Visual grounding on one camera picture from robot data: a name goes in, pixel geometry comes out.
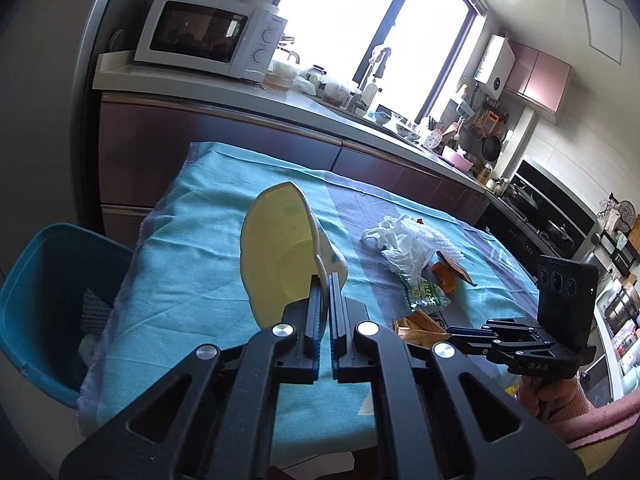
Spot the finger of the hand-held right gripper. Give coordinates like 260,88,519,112
446,326,521,361
481,317,543,342

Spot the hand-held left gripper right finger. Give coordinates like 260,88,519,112
327,275,587,480

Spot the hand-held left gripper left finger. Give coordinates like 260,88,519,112
59,275,322,480

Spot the orange snack wrapper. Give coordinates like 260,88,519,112
392,308,451,348

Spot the white tissue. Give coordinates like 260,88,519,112
361,214,436,276

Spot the yellow plastic plate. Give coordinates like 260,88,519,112
240,181,349,331

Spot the blue plastic bin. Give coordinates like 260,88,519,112
0,223,135,408

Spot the person's right forearm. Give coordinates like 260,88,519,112
547,382,640,453

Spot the person's right hand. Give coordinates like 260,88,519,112
520,377,583,425

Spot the kitchen storage rack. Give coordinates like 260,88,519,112
585,195,640,396

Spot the green snack wrapper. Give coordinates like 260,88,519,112
400,272,451,311

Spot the black built-in stove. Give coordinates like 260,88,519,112
475,157,598,273

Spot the white foam fruit net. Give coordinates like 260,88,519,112
417,220,465,263

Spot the teal table cloth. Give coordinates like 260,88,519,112
77,141,543,448

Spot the pink bowl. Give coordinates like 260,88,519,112
442,147,476,171

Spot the brown kitchen counter cabinet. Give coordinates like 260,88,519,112
93,52,493,251

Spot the white water heater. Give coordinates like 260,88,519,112
472,35,516,93

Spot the glass food jar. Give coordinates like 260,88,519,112
322,80,351,107

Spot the clear plastic food container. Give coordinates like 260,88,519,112
265,60,301,91

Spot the metal kitchen faucet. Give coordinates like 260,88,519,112
357,46,393,111

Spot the glass kettle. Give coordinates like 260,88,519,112
274,35,302,66

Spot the white microwave oven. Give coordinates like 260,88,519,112
133,0,288,81

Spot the kitchen window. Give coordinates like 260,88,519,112
272,0,488,123

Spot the pink wall cabinet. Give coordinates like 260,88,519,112
502,42,572,113

